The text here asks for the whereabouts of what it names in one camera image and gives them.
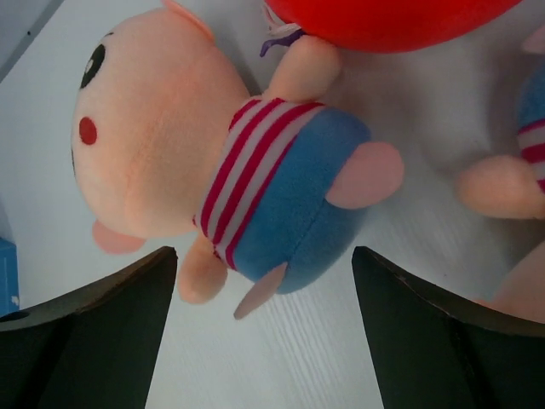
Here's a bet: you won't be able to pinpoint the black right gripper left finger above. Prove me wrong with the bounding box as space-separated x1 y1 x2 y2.
1 246 177 408

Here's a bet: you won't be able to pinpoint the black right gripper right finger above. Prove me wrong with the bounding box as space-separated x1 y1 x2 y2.
352 246 544 408

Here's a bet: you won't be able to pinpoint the pig plush blue pants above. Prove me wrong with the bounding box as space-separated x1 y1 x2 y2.
455 25 545 325
72 1 404 319

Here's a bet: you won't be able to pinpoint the colourful wooden toy shelf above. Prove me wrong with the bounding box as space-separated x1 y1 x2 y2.
0 239 20 316

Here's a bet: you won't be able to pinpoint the red plush whale on table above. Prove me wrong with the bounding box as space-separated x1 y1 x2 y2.
260 0 519 56

